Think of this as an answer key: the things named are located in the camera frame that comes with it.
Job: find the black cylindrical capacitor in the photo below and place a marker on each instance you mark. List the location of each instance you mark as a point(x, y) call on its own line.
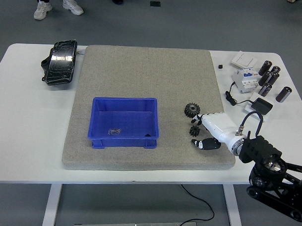
point(283, 94)
point(265, 89)
point(265, 68)
point(274, 78)
point(264, 78)
point(276, 69)

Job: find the white circuit breaker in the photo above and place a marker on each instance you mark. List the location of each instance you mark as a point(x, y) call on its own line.
point(245, 80)

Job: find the small black gear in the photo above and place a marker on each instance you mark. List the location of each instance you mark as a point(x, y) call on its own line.
point(194, 130)

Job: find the black floor plate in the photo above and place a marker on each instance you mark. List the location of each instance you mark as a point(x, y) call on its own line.
point(155, 3)

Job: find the small black cube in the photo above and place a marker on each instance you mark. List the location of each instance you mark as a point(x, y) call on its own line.
point(220, 66)

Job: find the black power adapter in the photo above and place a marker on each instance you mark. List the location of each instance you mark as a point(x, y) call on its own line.
point(261, 105)

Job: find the black film-wrapped device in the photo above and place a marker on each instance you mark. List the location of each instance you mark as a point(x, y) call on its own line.
point(61, 62)

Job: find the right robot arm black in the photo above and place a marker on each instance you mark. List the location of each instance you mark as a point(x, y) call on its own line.
point(260, 149)

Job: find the grey-brown mat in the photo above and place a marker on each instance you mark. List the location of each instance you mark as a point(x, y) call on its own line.
point(147, 75)

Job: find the white wall switch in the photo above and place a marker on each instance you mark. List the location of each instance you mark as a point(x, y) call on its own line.
point(244, 59)

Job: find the blue plastic box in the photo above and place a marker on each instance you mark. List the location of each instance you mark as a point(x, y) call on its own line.
point(123, 122)

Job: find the white table leg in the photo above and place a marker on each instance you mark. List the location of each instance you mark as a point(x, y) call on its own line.
point(233, 207)
point(51, 206)

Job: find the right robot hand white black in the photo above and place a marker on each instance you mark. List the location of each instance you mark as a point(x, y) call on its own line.
point(220, 125)

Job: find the small metal screws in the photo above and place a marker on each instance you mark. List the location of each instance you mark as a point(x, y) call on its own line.
point(113, 131)

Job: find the large black gear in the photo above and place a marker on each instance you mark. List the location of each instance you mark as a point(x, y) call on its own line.
point(192, 109)

